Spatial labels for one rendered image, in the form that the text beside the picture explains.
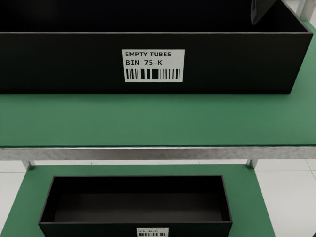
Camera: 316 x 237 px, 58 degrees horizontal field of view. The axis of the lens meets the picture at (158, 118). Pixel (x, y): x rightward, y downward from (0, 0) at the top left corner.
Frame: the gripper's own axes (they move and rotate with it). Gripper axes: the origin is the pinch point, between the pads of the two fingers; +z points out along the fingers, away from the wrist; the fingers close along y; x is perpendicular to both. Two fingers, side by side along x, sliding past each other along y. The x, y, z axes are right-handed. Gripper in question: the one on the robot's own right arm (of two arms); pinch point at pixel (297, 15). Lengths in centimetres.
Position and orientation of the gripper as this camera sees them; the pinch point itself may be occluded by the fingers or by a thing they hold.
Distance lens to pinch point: 37.9
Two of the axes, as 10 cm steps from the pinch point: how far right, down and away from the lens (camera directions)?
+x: 0.0, 9.3, -3.6
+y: -10.0, 0.0, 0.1
